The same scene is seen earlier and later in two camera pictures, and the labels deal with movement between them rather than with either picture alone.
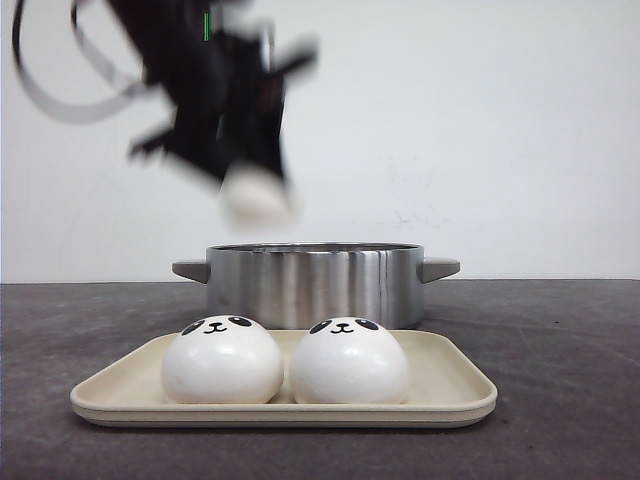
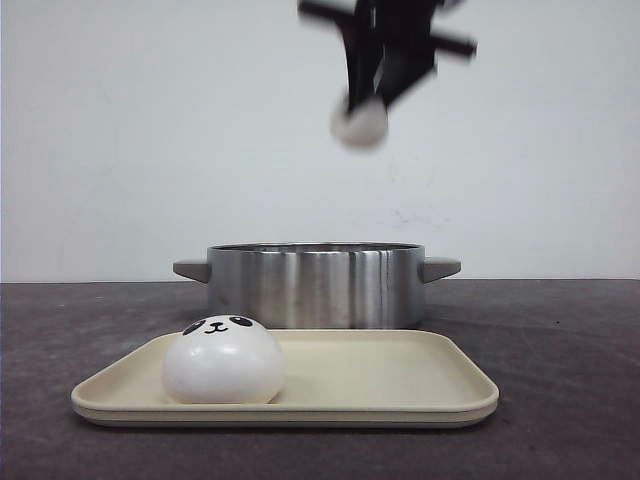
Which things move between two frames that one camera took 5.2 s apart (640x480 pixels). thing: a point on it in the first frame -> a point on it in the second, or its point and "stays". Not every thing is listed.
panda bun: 347,360 -> 363,125
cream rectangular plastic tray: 449,383 stays
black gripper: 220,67 -> 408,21
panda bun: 221,360 stays
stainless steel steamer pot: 294,285 stays
